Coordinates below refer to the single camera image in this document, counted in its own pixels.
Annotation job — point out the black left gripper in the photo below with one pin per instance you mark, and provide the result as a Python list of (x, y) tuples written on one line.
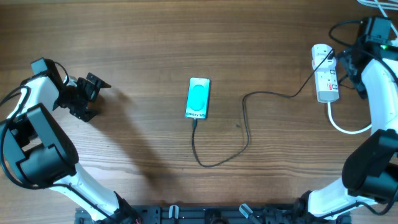
[(90, 91)]

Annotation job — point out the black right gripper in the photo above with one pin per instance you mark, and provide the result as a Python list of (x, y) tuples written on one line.
[(358, 86)]

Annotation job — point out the blue smartphone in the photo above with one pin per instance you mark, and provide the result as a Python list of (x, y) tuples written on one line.
[(197, 98)]

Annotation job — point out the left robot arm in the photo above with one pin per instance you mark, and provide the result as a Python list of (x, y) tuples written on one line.
[(37, 154)]

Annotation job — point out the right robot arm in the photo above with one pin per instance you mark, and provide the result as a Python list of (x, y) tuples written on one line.
[(368, 178)]

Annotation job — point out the white charger adapter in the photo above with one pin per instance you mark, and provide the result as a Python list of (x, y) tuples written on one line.
[(324, 62)]

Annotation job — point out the white power strip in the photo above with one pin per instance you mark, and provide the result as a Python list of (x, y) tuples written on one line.
[(326, 82)]

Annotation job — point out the black mounting rail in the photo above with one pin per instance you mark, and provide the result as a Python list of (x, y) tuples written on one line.
[(273, 213)]

